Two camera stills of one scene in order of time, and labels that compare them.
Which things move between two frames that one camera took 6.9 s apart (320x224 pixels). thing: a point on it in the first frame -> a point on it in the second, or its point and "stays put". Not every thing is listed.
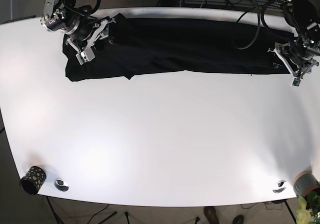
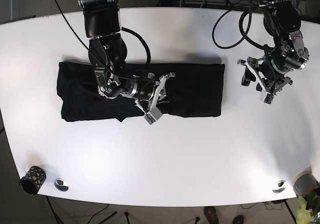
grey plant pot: x=304 y=183 stays put
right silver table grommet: x=279 y=186 stays put
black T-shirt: x=131 y=47 -> x=196 y=90
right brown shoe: x=238 y=219 stays put
